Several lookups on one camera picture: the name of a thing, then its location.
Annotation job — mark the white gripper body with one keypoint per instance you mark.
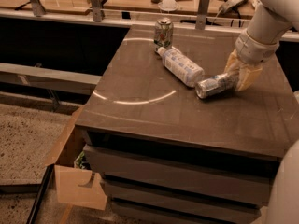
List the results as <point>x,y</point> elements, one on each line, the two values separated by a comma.
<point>253,50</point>

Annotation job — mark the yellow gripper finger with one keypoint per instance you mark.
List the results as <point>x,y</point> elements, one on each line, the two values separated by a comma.
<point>232,66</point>
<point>248,73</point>

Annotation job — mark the silver blue redbull can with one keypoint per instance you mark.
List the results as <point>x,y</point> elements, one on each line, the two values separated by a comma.
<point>215,85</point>

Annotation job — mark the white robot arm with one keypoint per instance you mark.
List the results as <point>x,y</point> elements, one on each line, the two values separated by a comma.
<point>259,41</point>

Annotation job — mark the green white soda can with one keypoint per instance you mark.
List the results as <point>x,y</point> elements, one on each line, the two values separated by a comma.
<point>163,33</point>

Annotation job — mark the grey handheld device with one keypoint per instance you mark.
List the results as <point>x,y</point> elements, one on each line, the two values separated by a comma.
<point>230,4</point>

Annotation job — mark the white plastic bottle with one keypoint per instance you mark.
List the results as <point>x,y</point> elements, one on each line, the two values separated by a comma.
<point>181,66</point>

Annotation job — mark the grey drawer cabinet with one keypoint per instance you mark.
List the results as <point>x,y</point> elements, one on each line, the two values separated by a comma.
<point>169,157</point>

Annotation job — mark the brown cardboard box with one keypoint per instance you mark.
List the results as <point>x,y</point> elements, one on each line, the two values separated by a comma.
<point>75,186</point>

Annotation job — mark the metal bracket right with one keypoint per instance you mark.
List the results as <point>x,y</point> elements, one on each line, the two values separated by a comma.
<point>201,14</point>

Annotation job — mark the metal bracket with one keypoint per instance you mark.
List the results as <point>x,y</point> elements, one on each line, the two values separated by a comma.
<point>37,8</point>
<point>201,14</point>
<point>97,10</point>

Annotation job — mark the metal bracket middle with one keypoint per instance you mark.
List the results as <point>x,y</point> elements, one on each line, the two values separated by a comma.
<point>97,10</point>

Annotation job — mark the metal bracket left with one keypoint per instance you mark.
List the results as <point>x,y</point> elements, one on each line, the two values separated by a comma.
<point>37,8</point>

